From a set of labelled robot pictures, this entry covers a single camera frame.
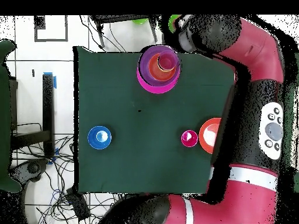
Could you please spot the red cup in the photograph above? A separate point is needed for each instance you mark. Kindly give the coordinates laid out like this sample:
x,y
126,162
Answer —
x,y
189,138

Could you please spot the black pedestal foot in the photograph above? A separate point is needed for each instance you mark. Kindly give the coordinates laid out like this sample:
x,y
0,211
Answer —
x,y
32,168

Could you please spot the small orange bowl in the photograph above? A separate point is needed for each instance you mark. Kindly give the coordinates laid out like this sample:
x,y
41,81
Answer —
x,y
156,74

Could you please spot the pink bowl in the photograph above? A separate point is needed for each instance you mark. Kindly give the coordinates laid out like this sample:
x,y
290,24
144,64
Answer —
x,y
161,89

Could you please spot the purple bowl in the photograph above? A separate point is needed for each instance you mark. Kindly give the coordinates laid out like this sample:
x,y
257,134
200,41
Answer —
x,y
143,67

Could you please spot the green cup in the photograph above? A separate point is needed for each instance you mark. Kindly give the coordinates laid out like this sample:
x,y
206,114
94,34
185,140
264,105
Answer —
x,y
172,23

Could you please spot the blue tape strip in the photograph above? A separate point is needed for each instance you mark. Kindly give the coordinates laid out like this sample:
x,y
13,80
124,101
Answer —
x,y
55,82

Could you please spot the large orange bowl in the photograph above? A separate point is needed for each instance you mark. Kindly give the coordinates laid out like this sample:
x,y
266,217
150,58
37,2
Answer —
x,y
208,136

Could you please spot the black cross beam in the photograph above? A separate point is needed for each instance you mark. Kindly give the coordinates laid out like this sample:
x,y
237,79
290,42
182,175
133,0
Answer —
x,y
30,139

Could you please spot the dark green tablecloth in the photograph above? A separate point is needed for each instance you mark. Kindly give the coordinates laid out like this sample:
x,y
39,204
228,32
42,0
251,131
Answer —
x,y
105,105

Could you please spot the green bowl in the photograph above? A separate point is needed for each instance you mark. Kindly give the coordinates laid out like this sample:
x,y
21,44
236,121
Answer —
x,y
140,21

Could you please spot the green side table cloth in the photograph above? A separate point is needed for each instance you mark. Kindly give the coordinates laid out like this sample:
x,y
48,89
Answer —
x,y
290,102
4,116

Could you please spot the black upright post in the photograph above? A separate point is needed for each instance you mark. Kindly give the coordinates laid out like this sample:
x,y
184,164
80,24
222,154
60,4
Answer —
x,y
48,105

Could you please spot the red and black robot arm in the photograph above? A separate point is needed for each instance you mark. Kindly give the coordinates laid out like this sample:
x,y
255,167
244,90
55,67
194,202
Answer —
x,y
245,203

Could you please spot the black power brick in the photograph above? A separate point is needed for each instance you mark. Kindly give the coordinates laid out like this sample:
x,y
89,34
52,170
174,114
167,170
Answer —
x,y
78,205

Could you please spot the black metal stool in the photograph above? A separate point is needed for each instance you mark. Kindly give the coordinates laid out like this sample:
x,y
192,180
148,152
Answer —
x,y
112,18

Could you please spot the blue bowl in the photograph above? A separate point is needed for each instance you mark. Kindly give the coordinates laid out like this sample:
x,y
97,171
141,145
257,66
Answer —
x,y
99,137

